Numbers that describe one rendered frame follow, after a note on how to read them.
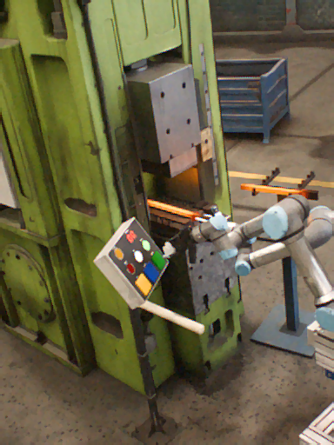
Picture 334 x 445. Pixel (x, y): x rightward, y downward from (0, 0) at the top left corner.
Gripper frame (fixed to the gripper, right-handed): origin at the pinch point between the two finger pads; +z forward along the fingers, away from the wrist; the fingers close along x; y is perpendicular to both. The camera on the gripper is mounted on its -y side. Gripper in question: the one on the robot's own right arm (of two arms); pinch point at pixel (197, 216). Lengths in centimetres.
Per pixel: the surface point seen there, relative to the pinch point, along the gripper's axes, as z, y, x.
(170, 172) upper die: 3.1, -29.9, -12.4
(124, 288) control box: -19, -3, -71
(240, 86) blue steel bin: 207, 40, 301
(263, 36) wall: 449, 88, 672
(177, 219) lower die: 9.7, 1.1, -6.3
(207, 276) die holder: -3.3, 35.0, -2.6
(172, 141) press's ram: 2.7, -44.7, -7.9
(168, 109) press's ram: 3, -60, -8
